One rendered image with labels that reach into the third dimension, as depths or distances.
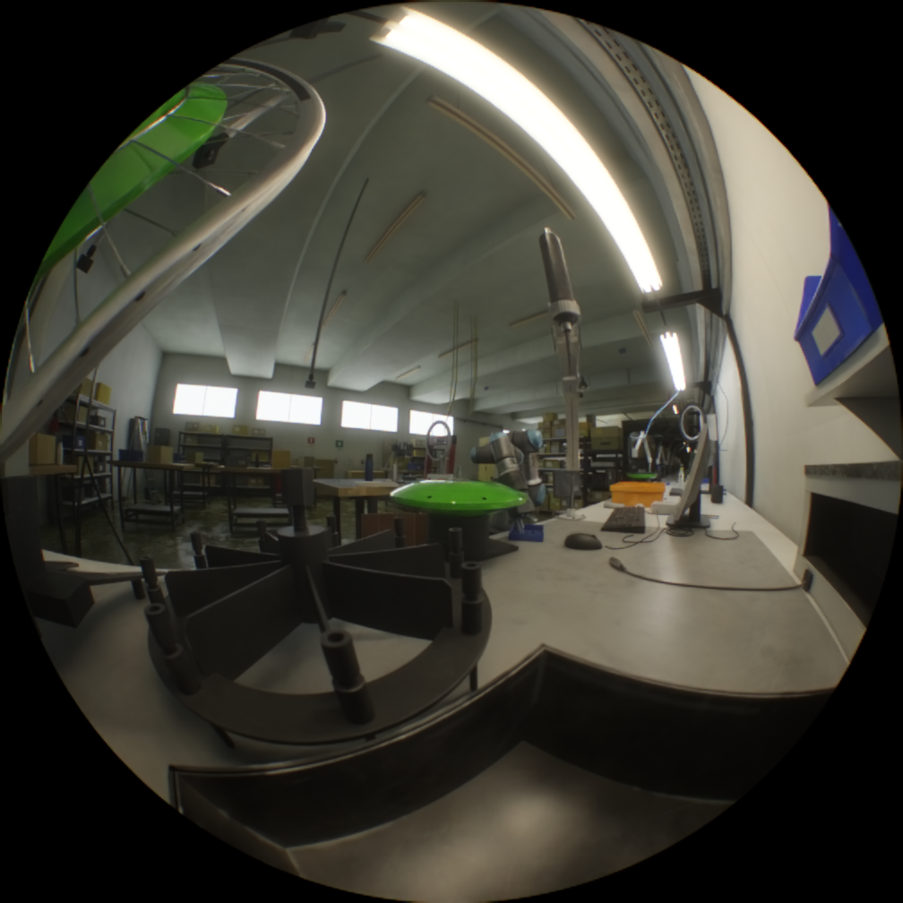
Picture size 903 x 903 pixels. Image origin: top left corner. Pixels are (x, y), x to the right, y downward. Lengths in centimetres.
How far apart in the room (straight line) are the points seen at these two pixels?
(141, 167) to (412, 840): 43
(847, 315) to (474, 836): 47
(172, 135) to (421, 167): 331
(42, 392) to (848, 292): 53
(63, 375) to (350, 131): 273
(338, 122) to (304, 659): 293
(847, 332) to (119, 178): 57
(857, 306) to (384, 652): 58
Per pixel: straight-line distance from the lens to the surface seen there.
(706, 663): 37
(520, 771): 23
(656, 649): 37
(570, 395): 90
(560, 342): 54
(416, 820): 21
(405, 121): 330
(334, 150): 293
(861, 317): 35
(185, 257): 20
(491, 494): 50
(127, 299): 18
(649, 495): 151
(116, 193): 26
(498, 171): 354
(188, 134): 30
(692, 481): 91
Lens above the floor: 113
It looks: 3 degrees up
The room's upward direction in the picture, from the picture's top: 1 degrees clockwise
